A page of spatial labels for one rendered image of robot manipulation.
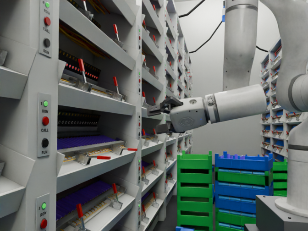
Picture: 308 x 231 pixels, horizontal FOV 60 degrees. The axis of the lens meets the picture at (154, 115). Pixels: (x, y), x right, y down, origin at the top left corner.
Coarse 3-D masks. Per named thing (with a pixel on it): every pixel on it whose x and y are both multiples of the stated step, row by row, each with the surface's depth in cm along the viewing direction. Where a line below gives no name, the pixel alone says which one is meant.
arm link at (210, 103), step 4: (208, 96) 76; (212, 96) 75; (204, 100) 76; (208, 100) 75; (212, 100) 74; (208, 104) 74; (212, 104) 73; (208, 108) 73; (212, 108) 73; (216, 108) 73; (208, 112) 75; (212, 112) 73; (216, 112) 73; (208, 116) 75; (212, 116) 74; (216, 116) 74; (208, 120) 77; (212, 120) 75; (216, 120) 75
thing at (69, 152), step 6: (96, 144) 89; (102, 144) 93; (108, 144) 96; (120, 144) 110; (60, 150) 68; (66, 150) 70; (72, 150) 72; (78, 150) 75; (84, 150) 79; (90, 150) 83; (96, 150) 88; (102, 150) 90; (66, 156) 69; (72, 156) 73
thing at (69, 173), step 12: (108, 132) 118; (132, 144) 116; (60, 156) 56; (120, 156) 96; (132, 156) 113; (60, 168) 62; (72, 168) 65; (84, 168) 69; (96, 168) 77; (108, 168) 88; (60, 180) 58; (72, 180) 64; (84, 180) 72
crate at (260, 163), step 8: (224, 152) 176; (216, 160) 160; (224, 160) 158; (232, 160) 156; (240, 160) 153; (248, 160) 151; (256, 160) 149; (264, 160) 147; (272, 160) 161; (240, 168) 153; (248, 168) 151; (256, 168) 149; (264, 168) 147
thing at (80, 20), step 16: (64, 0) 60; (64, 16) 62; (80, 16) 68; (64, 32) 84; (80, 32) 70; (96, 32) 78; (96, 48) 104; (112, 48) 91; (128, 48) 118; (128, 64) 110
